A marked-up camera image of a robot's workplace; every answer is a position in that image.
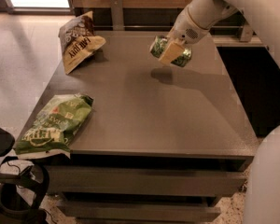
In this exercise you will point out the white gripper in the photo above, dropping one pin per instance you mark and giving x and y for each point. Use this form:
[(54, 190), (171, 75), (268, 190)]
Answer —
[(186, 29)]

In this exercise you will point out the green soda can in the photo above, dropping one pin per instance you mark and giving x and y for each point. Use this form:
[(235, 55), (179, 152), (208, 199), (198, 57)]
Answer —
[(181, 61)]

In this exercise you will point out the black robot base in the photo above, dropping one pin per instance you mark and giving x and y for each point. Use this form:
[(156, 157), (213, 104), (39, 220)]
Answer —
[(21, 194)]

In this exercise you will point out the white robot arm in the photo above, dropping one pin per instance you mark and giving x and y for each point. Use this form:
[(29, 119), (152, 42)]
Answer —
[(262, 199)]

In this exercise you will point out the brown cream chip bag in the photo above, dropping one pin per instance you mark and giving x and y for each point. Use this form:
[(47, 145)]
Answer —
[(78, 41)]

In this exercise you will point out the green chip bag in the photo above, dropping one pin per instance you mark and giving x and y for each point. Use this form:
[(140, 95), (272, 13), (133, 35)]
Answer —
[(55, 127)]

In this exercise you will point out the upper grey drawer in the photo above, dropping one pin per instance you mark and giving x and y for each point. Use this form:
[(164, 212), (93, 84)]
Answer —
[(143, 181)]

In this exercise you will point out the grey drawer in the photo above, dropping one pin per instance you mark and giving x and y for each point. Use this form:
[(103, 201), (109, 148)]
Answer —
[(143, 181), (139, 212)]

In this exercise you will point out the lower grey drawer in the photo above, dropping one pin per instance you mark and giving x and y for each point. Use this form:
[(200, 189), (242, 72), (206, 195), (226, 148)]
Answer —
[(139, 212)]

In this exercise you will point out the left metal bracket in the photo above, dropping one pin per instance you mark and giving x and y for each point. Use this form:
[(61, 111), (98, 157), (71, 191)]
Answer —
[(117, 15)]

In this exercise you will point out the metal bracket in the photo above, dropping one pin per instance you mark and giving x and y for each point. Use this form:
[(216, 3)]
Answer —
[(246, 32), (117, 15)]

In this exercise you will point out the right metal bracket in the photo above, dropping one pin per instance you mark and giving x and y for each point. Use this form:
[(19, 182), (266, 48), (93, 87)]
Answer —
[(246, 32)]

